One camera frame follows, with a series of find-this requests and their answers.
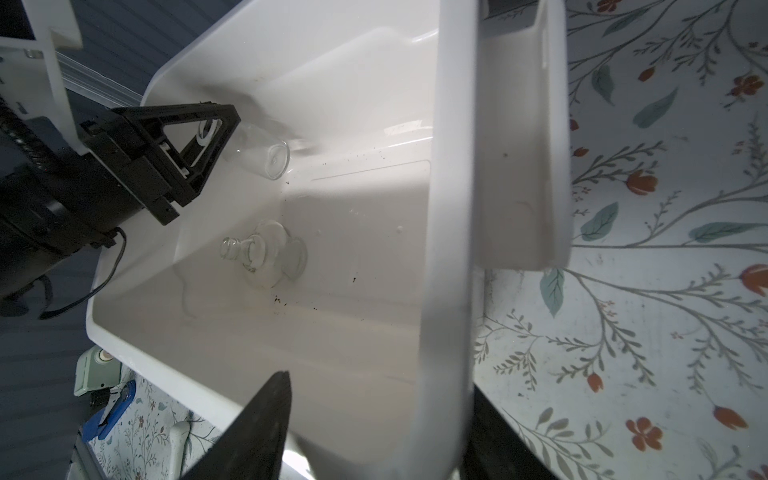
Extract white plastic storage box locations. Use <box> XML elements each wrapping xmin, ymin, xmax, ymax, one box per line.
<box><xmin>86</xmin><ymin>1</ymin><xmax>573</xmax><ymax>479</ymax></box>

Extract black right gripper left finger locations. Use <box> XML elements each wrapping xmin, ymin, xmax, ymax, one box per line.
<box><xmin>182</xmin><ymin>371</ymin><xmax>292</xmax><ymax>480</ymax></box>

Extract clear glass flask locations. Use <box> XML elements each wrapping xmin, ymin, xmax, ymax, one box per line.
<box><xmin>219</xmin><ymin>220</ymin><xmax>308</xmax><ymax>289</ymax></box>

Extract small green grey device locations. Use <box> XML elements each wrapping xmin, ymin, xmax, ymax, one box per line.
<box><xmin>73</xmin><ymin>346</ymin><xmax>135</xmax><ymax>397</ymax></box>

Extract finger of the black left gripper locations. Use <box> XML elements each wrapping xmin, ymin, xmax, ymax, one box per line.
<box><xmin>81</xmin><ymin>102</ymin><xmax>240</xmax><ymax>225</ymax></box>

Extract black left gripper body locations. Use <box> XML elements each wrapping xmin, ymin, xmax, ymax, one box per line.
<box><xmin>1</xmin><ymin>100</ymin><xmax>156</xmax><ymax>299</ymax></box>

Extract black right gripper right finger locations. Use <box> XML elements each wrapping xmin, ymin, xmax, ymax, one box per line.
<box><xmin>458</xmin><ymin>385</ymin><xmax>557</xmax><ymax>480</ymax></box>

